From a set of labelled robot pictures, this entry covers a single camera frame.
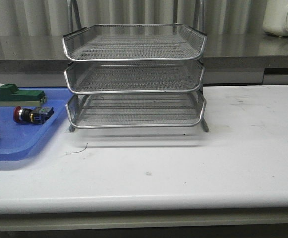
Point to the silver metal rack frame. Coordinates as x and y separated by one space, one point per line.
75 24

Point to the white kitchen appliance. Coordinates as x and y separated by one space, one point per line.
275 20

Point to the green terminal block component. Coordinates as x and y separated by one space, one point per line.
11 95

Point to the blue plastic tray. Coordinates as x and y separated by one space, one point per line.
18 140

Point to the silver mesh tray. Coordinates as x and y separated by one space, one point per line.
134 77
99 111
138 42

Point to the red emergency stop button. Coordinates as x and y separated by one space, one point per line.
38 115

